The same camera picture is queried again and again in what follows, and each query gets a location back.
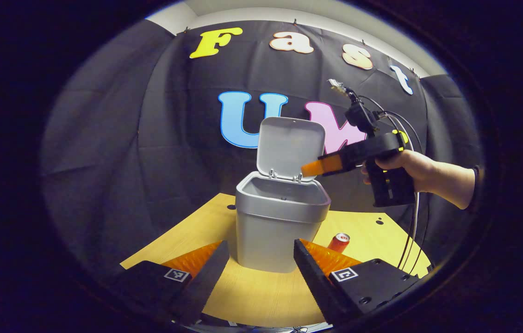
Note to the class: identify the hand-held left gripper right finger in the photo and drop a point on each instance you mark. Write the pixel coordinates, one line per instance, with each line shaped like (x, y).
(314, 282)

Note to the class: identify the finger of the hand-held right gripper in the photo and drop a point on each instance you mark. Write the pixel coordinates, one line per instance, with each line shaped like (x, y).
(321, 165)

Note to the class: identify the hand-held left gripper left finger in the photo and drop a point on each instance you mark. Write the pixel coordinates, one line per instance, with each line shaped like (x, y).
(206, 284)

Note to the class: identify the red pop can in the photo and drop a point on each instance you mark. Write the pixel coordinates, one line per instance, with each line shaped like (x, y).
(339, 243)

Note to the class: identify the white desktop garbage bin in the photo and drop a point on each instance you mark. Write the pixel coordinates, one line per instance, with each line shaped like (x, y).
(270, 231)

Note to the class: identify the wooden desktop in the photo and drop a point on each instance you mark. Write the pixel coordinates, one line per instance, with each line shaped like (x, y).
(261, 296)

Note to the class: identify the black backdrop cloth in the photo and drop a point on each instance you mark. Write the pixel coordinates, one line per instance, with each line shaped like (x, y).
(150, 138)

